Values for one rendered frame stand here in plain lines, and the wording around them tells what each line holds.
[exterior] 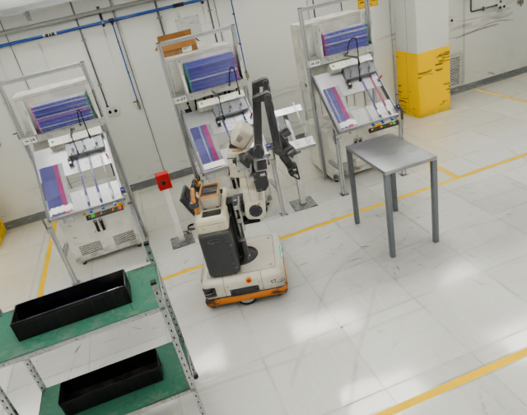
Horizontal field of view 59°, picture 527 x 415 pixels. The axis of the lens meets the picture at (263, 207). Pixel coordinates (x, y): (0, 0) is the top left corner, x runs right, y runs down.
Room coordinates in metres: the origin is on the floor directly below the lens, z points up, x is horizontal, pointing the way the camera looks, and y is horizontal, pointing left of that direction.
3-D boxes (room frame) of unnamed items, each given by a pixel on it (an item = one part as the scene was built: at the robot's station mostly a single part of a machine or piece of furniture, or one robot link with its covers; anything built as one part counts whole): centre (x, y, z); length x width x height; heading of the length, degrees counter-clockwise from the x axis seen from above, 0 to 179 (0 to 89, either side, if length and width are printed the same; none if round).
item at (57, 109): (4.57, 1.72, 0.95); 1.35 x 0.82 x 1.90; 12
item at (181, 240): (4.25, 0.90, 0.39); 0.24 x 0.24 x 0.78; 12
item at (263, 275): (3.28, 0.27, 0.16); 0.67 x 0.64 x 0.25; 87
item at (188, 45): (5.02, 0.38, 1.82); 0.68 x 0.30 x 0.20; 102
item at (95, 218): (4.38, 1.66, 0.66); 1.01 x 0.73 x 1.31; 12
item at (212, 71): (4.75, 0.21, 1.52); 0.51 x 0.13 x 0.27; 102
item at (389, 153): (3.56, -1.12, 0.40); 0.70 x 0.45 x 0.80; 11
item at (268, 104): (3.04, -0.18, 1.40); 0.11 x 0.06 x 0.43; 176
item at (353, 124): (4.98, -1.18, 0.65); 1.01 x 0.73 x 1.29; 12
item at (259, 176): (3.26, -0.02, 0.99); 0.28 x 0.16 x 0.22; 177
